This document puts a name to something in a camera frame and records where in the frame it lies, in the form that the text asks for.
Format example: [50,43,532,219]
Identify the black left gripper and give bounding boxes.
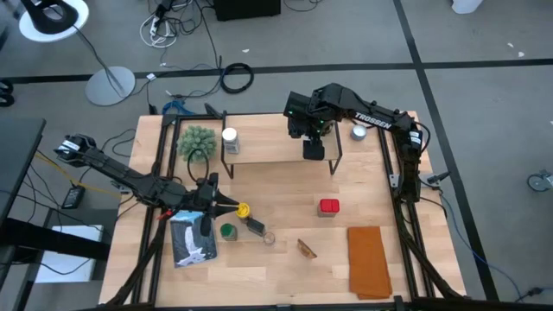
[189,172,240,238]

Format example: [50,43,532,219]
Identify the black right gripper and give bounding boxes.
[284,115,333,162]

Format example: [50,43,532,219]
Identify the green-lid oregano jar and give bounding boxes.
[219,222,238,242]

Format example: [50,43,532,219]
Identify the dark green spice tin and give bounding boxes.
[246,217,267,238]

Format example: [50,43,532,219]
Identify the red-lid square spice jar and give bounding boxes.
[317,198,341,219]

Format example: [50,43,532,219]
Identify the white-lid bagel seasoning jar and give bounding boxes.
[221,127,241,156]

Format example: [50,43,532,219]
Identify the wooden shelf with black legs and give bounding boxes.
[219,112,343,181]

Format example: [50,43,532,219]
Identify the green succulent in white pot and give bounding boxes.
[175,124,218,164]

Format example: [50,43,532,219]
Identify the orange folded cloth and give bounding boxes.
[347,225,393,301]

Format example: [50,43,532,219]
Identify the black power adapter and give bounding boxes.
[60,185,86,210]

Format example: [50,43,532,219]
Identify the black box on floor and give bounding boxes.
[213,0,283,22]

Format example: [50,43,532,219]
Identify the floor lamp with grey base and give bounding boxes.
[18,0,137,107]

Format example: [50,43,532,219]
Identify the white floor container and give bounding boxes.
[451,0,484,15]

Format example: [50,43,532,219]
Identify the black side desk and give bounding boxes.
[0,117,111,311]

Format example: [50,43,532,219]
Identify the grey caster wheel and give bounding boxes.
[526,169,553,194]

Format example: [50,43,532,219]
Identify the black chair wheels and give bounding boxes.
[0,79,16,108]

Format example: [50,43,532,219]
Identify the black aluminium table frame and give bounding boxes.
[103,110,467,311]

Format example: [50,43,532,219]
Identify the coiled black cable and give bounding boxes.
[219,62,255,95]

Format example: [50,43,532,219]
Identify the bundled blue cable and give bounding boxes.
[162,99,195,117]

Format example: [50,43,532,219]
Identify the yellow cable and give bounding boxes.
[34,150,122,200]

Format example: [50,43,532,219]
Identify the thin blue floor cable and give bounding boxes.
[440,194,524,299]

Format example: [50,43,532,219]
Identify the white power strip with cables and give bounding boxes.
[139,12,179,49]

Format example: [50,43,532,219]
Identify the black plug with cable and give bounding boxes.
[516,286,553,303]

